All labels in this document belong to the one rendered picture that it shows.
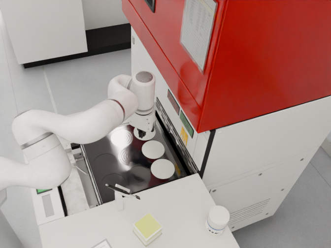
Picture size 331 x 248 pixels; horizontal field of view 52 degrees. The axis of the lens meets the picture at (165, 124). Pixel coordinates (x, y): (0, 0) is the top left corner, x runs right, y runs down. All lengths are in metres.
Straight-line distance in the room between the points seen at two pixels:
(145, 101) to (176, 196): 0.38
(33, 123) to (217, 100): 0.54
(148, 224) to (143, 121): 0.41
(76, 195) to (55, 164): 0.46
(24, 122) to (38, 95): 2.15
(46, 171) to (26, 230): 1.44
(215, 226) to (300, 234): 1.39
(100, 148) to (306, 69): 0.88
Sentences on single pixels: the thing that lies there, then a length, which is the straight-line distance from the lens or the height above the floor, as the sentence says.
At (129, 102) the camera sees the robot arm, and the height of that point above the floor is 1.34.
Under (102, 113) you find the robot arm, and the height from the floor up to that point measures 1.41.
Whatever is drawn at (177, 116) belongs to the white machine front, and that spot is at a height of 1.05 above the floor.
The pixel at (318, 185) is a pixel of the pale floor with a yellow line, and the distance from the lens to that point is 2.80.
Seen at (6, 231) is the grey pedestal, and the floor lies 0.50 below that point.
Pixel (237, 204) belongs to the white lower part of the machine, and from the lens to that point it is 1.90.
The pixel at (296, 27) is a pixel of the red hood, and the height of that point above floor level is 1.59.
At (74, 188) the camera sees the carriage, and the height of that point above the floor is 0.88.
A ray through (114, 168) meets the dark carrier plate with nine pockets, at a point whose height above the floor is 0.90.
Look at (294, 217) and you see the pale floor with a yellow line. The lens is 2.58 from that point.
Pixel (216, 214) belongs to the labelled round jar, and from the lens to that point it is 1.20.
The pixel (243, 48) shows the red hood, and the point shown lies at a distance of 0.98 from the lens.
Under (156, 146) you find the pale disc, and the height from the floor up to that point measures 0.90.
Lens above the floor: 2.11
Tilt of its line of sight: 49 degrees down
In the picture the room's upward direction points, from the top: 6 degrees clockwise
